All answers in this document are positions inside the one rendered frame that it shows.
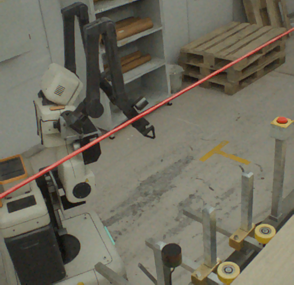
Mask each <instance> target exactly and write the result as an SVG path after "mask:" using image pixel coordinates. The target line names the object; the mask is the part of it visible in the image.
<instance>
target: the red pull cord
mask: <svg viewBox="0 0 294 285"><path fill-rule="evenodd" d="M293 30H294V28H292V29H291V30H289V31H287V32H285V33H283V34H282V35H280V36H278V37H276V38H275V39H273V40H271V41H270V42H268V43H266V44H264V45H262V46H260V47H258V48H257V49H255V50H253V51H251V52H249V53H248V54H246V55H245V56H242V57H240V58H239V59H237V60H235V61H233V62H231V63H230V64H228V65H226V66H224V67H223V68H221V69H219V70H218V71H216V72H213V73H212V74H210V75H209V76H207V77H205V78H203V79H201V80H200V81H198V82H196V83H195V84H192V85H190V86H189V87H187V88H185V89H183V90H182V91H181V92H179V93H177V94H175V95H173V96H171V97H169V98H168V99H165V100H164V101H163V102H161V103H159V104H158V105H155V106H153V107H151V108H150V109H149V110H147V111H145V112H143V113H141V114H139V115H137V116H136V117H135V118H132V119H131V120H129V121H128V122H125V123H123V124H122V125H120V126H119V127H117V128H115V129H113V130H111V131H109V132H108V133H106V134H105V135H103V136H101V137H100V138H97V139H96V140H94V141H92V142H91V143H89V144H87V145H85V146H83V147H82V148H80V149H78V150H76V151H75V152H74V153H72V154H70V155H68V156H66V157H64V158H62V159H60V160H59V161H58V162H56V163H54V164H52V165H50V166H49V167H47V168H45V169H43V170H42V171H40V172H38V173H37V174H35V175H33V176H31V177H30V178H28V179H26V180H24V181H23V182H21V183H19V184H17V185H16V186H14V187H12V188H10V189H8V190H6V191H5V192H4V193H2V194H0V199H2V198H3V197H5V196H7V195H9V194H11V193H13V192H14V191H16V190H18V189H19V188H21V187H22V186H24V185H26V184H27V183H29V182H31V181H32V180H34V179H36V178H38V177H40V176H41V175H43V174H45V173H47V172H48V171H49V170H51V169H53V168H55V167H57V166H58V165H60V164H62V163H64V162H65V161H68V159H70V158H72V157H74V156H76V155H77V154H80V153H81V152H83V151H84V150H85V149H87V148H89V147H91V146H93V145H95V144H96V143H99V142H100V141H101V140H103V139H105V138H106V137H108V136H111V135H112V134H114V133H115V132H117V131H119V130H121V129H122V128H125V127H126V126H128V124H130V123H132V122H134V121H136V120H138V119H140V118H142V117H143V116H145V115H146V114H148V113H150V112H152V111H154V110H156V109H157V108H158V107H160V106H162V105H164V104H166V103H168V102H169V101H171V100H172V99H173V98H176V97H178V96H179V95H181V94H184V93H186V92H187V91H188V90H189V89H191V88H194V87H195V86H197V85H199V84H201V83H203V82H205V81H206V80H208V79H209V78H210V77H212V76H214V75H216V74H218V73H220V72H222V71H223V70H226V69H227V68H229V67H231V66H233V65H234V64H235V63H237V62H238V61H240V60H242V59H244V58H246V57H248V56H249V55H251V54H253V53H255V52H257V51H258V50H260V49H261V48H264V47H266V46H267V45H269V44H271V43H272V42H274V41H276V40H278V39H280V38H281V37H283V36H285V35H286V34H288V33H290V32H291V31H293Z"/></svg>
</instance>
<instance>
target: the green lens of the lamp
mask: <svg viewBox="0 0 294 285"><path fill-rule="evenodd" d="M182 262H183V258H182V257H181V258H180V260H179V261H177V262H174V263H169V262H167V261H165V260H164V259H163V263H164V265H165V266H166V267H169V268H176V267H178V266H179V265H180V264H182Z"/></svg>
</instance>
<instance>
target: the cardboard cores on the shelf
mask: <svg viewBox="0 0 294 285"><path fill-rule="evenodd" d="M97 1H101V0H93V2H97ZM115 25H116V29H115V30H116V33H117V41H119V40H122V39H123V38H125V37H128V36H132V35H134V34H136V33H140V32H143V31H145V30H148V29H151V28H153V22H152V19H151V18H150V17H146V18H143V19H141V18H140V17H136V18H134V17H129V18H125V19H123V20H120V21H117V22H115ZM99 43H102V45H104V42H103V39H102V34H100V35H99ZM151 59H152V57H151V55H150V54H146V55H143V56H142V53H141V51H139V50H137V51H135V52H134V53H131V54H129V55H126V56H124V57H120V62H121V68H122V73H123V74H124V73H125V72H126V71H129V70H132V69H134V68H136V67H138V66H140V65H142V64H144V63H145V62H147V61H150V60H151ZM107 68H108V64H105V65H103V70H104V71H105V70H106V69H107Z"/></svg>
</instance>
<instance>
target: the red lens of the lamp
mask: <svg viewBox="0 0 294 285"><path fill-rule="evenodd" d="M178 246H179V245H178ZM179 247H180V249H181V246H179ZM163 248H164V247H163ZM162 253H163V259H164V260H165V261H167V262H170V263H174V262H176V261H178V260H180V258H181V257H182V250H181V251H180V252H179V254H177V255H176V256H174V257H168V256H166V255H165V254H164V252H163V249H162Z"/></svg>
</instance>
